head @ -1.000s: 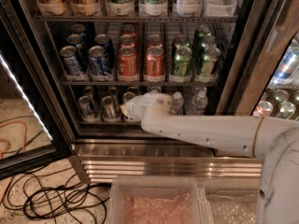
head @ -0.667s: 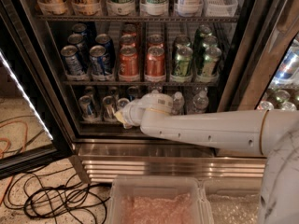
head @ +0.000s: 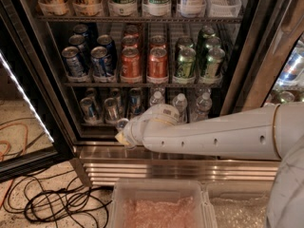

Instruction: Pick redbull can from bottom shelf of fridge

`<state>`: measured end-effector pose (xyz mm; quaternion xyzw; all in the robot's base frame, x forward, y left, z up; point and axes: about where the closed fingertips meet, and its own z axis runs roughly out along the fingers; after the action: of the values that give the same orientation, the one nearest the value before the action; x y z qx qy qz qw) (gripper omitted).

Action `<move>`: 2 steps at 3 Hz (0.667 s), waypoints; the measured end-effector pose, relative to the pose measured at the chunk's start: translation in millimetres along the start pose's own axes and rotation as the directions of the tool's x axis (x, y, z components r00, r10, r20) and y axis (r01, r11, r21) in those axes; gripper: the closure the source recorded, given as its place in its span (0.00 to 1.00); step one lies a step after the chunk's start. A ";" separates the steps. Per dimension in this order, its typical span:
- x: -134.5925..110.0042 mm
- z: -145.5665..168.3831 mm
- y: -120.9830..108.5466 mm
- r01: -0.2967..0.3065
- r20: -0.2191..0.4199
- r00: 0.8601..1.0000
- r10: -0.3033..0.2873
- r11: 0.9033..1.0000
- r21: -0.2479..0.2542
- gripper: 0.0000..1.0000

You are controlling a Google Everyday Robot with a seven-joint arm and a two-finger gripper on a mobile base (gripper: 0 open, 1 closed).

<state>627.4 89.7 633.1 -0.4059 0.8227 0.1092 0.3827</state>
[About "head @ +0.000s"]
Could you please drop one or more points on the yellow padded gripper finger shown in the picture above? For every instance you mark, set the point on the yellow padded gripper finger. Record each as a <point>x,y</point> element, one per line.
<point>121,139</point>

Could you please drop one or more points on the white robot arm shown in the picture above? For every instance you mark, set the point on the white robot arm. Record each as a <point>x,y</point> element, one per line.
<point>273,132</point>

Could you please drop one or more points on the front left orange can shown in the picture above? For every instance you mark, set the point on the front left orange can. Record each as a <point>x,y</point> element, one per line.
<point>131,62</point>

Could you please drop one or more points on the orange can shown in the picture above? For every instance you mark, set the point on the orange can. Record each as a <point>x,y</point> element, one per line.
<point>131,62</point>
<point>131,30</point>
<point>157,41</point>
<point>157,62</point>
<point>130,41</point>

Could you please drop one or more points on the front right blue can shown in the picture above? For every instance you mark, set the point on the front right blue can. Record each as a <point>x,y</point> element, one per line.
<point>102,62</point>

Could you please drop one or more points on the front left blue can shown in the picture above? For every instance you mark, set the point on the front left blue can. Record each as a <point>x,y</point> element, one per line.
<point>74,62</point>

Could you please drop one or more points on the front right orange can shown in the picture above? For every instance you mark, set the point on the front right orange can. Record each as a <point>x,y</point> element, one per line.
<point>157,62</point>

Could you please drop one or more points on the open fridge door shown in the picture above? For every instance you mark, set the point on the open fridge door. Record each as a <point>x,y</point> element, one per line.
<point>21,62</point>

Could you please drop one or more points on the fridge cabinet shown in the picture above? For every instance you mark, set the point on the fridge cabinet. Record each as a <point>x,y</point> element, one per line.
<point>98,158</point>

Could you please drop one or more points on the middle left orange can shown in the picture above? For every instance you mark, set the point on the middle left orange can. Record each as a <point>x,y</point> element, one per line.
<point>130,41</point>

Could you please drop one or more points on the middle right blue can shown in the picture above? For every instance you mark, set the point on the middle right blue can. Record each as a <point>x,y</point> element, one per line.
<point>106,41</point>

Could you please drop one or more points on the front left green can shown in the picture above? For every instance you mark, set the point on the front left green can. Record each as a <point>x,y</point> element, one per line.
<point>185,63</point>

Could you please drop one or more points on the back right orange can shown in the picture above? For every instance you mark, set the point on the back right orange can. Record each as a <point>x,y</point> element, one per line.
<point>157,41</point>

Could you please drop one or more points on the middle left blue can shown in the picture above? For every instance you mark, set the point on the middle left blue can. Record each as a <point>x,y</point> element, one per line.
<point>79,41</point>

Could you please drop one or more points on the back left orange can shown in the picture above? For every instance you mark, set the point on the back left orange can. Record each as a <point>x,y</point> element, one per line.
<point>131,30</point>

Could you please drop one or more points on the back blue can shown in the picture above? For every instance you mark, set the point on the back blue can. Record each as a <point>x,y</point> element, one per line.
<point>82,29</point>

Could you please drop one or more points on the back left green can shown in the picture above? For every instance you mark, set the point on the back left green can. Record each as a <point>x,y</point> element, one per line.
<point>185,42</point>

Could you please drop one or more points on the front right green can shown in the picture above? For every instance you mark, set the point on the front right green can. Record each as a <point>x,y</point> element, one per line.
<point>213,62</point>

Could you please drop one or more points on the middle right green can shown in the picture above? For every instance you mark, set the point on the middle right green can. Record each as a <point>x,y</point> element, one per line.
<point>212,42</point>

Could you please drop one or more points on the back right green can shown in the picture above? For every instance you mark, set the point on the back right green can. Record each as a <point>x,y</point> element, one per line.
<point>206,32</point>

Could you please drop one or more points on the right glass fridge door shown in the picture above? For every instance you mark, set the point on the right glass fridge door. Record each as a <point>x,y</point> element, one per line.
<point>268,33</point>

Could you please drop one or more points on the left water bottle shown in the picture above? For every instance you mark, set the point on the left water bottle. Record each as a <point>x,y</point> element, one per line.
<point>156,98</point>

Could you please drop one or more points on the water bottle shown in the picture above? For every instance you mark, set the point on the water bottle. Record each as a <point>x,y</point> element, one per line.
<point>156,98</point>
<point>202,107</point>
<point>180,103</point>

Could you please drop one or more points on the middle water bottle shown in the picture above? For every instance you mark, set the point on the middle water bottle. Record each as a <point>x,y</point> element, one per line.
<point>180,103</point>

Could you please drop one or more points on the left clear plastic bin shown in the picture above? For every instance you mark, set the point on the left clear plastic bin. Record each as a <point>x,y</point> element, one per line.
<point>157,204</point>

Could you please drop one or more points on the clear plastic bin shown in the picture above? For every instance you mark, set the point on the clear plastic bin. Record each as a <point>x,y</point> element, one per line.
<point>239,203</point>
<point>157,204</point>

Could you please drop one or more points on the right water bottle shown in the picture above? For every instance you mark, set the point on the right water bottle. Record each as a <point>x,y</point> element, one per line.
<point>202,107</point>

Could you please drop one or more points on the right clear plastic bin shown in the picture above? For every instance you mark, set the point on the right clear plastic bin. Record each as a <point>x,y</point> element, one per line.
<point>239,203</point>

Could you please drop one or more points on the empty white plastic tray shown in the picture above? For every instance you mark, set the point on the empty white plastic tray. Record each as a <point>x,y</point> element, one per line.
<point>223,8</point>

